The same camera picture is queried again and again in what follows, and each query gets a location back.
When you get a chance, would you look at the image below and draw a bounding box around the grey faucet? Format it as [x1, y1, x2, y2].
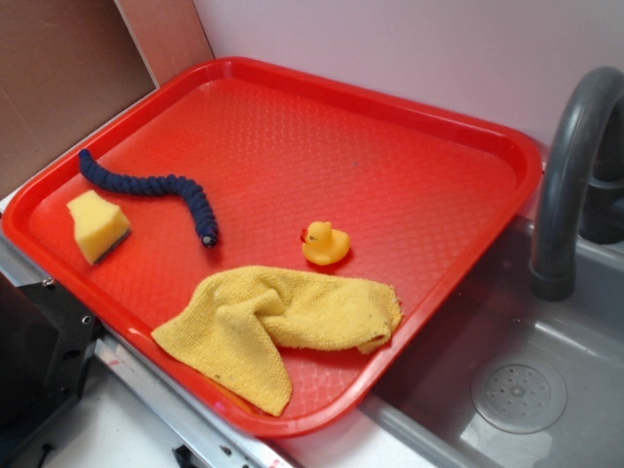
[529, 66, 623, 301]

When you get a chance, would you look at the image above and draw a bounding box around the blue braided rope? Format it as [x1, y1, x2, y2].
[78, 148, 220, 251]

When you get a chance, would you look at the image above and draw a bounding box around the yellow rubber duck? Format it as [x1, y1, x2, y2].
[300, 221, 351, 266]

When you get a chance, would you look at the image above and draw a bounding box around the aluminium rail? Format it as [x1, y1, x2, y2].
[0, 233, 293, 468]

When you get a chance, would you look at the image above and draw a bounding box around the yellow cloth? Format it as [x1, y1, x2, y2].
[152, 266, 403, 416]

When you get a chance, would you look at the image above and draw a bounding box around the grey plastic sink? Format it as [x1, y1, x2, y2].
[362, 219, 623, 467]

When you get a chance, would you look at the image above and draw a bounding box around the black metal bracket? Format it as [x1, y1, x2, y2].
[0, 278, 104, 429]

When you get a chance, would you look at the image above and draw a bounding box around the yellow sponge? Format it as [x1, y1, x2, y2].
[66, 190, 131, 265]

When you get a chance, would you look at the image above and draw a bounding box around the brown cardboard panel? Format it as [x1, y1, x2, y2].
[1, 1, 214, 197]

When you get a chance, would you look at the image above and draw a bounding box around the red plastic tray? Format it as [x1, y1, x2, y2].
[2, 58, 542, 439]

